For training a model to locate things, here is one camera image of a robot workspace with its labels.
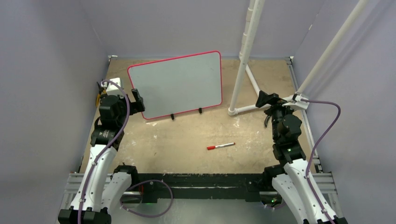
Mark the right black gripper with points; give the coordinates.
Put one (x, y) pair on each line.
(264, 98)

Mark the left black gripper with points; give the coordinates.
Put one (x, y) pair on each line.
(137, 106)

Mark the pink framed whiteboard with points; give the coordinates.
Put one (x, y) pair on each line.
(178, 85)

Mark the white red marker pen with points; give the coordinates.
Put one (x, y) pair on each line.
(220, 146)

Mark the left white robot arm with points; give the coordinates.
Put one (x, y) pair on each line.
(96, 200)

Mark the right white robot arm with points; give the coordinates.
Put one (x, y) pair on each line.
(292, 178)

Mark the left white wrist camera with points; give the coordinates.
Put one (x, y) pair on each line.
(115, 88)

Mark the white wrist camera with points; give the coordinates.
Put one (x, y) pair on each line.
(115, 88)
(296, 102)

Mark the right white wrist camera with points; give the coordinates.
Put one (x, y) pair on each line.
(296, 102)

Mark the yellow handled pliers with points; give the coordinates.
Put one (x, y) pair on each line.
(101, 93)

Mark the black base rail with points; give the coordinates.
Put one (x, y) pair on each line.
(247, 187)

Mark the aluminium frame rail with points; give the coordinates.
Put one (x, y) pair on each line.
(274, 188)

